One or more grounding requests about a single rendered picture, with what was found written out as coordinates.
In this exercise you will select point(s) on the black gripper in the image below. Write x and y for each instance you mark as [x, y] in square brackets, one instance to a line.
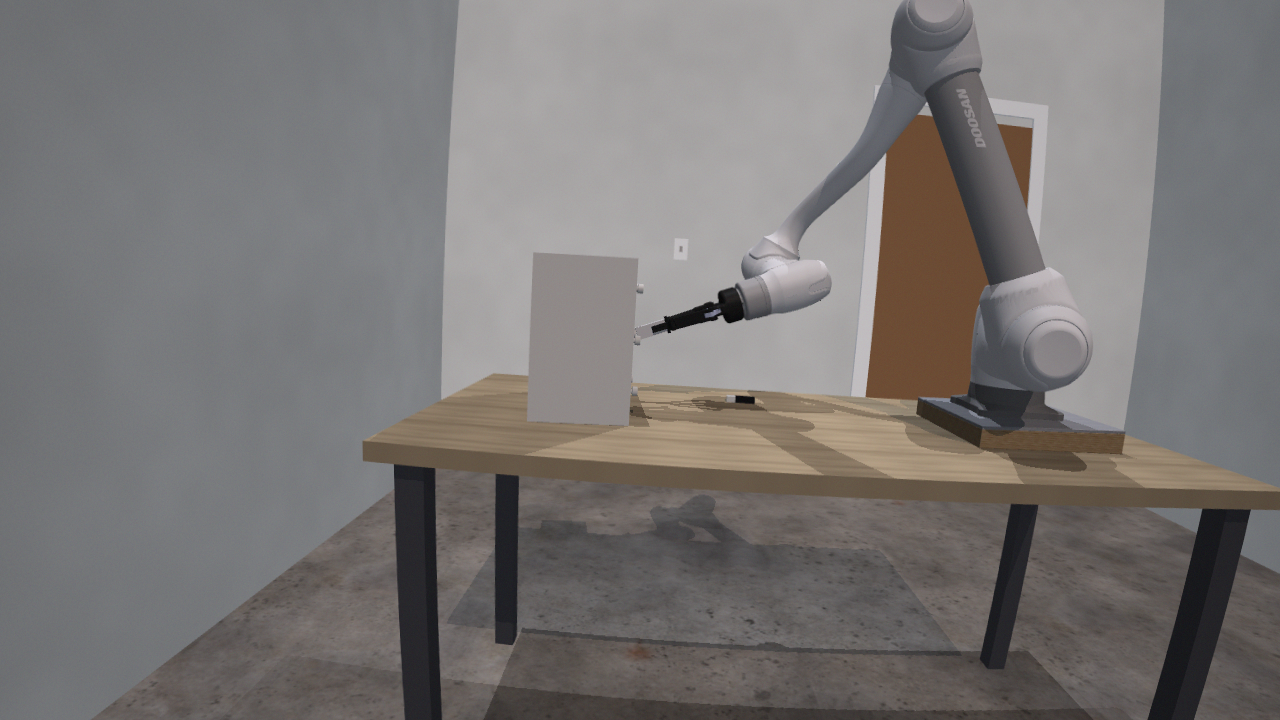
[729, 305]

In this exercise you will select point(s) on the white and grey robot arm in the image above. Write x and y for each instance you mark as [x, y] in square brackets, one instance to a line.
[1035, 337]

